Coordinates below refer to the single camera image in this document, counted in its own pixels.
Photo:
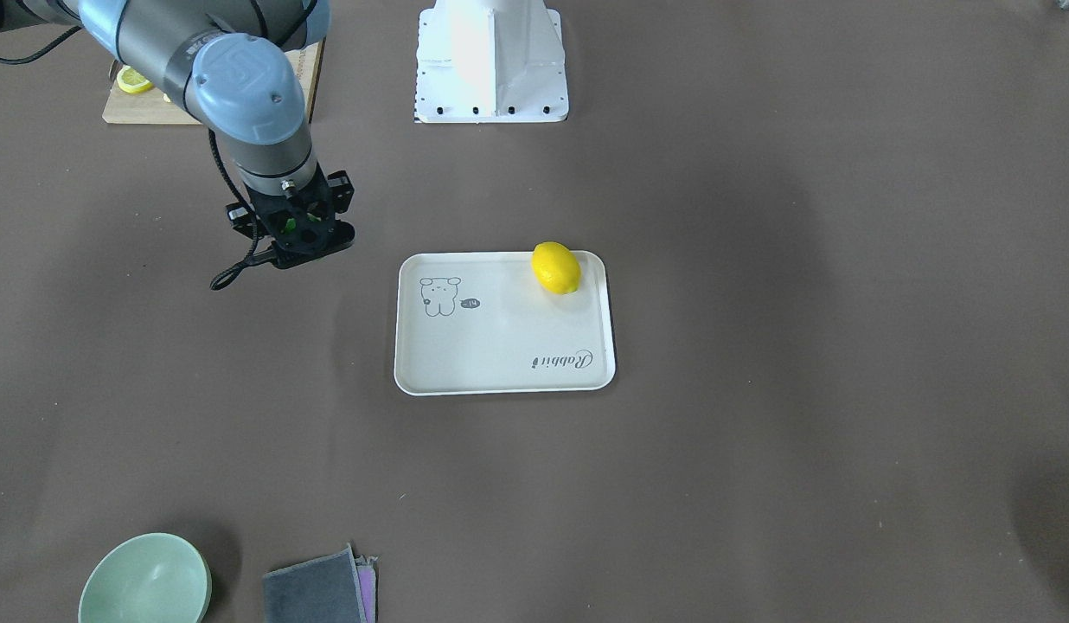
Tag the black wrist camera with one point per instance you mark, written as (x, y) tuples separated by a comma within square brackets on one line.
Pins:
[(303, 245)]

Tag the wooden cutting board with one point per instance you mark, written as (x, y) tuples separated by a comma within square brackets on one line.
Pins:
[(153, 107)]

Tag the white rabbit tray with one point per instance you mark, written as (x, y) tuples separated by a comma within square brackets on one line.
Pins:
[(480, 323)]

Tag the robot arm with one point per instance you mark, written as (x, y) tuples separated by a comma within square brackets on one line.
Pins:
[(226, 64)]

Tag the yellow lemon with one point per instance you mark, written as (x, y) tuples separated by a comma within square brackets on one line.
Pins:
[(556, 268)]

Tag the grey folded cloth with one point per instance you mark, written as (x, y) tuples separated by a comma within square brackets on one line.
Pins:
[(334, 588)]

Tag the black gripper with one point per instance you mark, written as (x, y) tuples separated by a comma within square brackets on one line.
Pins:
[(339, 192)]

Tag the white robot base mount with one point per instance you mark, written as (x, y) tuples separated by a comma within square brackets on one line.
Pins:
[(490, 62)]

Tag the green bowl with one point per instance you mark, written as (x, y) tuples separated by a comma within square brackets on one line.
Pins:
[(157, 577)]

